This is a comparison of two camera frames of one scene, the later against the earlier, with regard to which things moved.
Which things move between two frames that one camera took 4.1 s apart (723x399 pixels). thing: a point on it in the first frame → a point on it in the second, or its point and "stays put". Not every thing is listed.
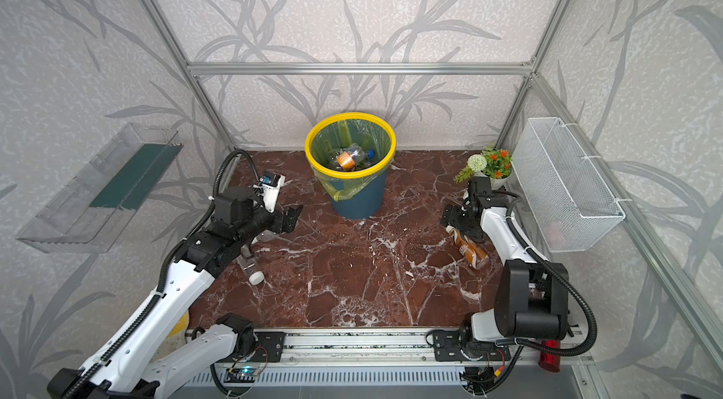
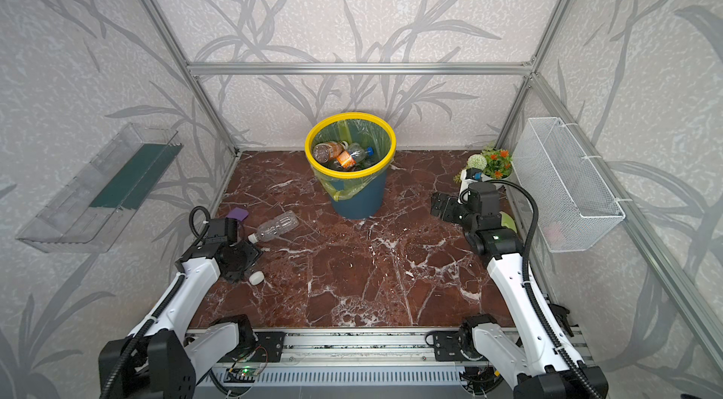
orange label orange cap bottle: (345, 161) stays put
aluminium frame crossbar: (366, 67) stays put
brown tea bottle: (470, 249) → (324, 152)
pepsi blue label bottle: (360, 155) stays put
